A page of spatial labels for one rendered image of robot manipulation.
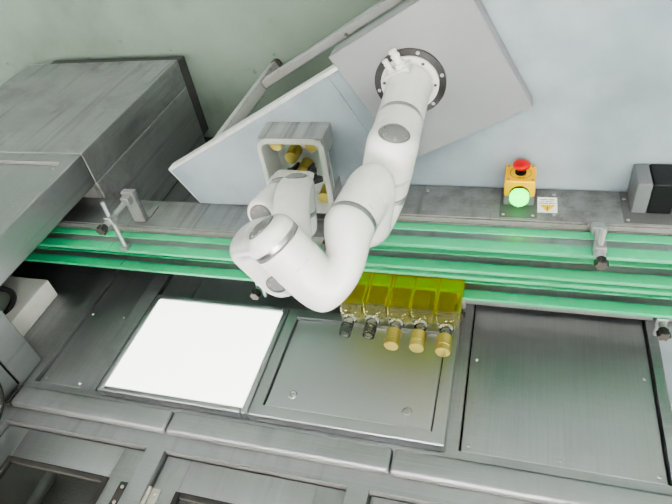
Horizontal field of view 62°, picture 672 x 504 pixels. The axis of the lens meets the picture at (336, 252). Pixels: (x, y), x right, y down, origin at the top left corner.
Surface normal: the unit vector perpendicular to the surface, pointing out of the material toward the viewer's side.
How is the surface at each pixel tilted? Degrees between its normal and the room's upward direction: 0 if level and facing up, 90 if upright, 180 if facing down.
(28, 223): 90
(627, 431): 90
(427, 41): 3
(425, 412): 90
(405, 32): 3
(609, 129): 0
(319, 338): 90
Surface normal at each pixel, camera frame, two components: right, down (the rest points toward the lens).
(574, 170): -0.25, 0.68
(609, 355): -0.15, -0.73
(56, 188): 0.96, 0.07
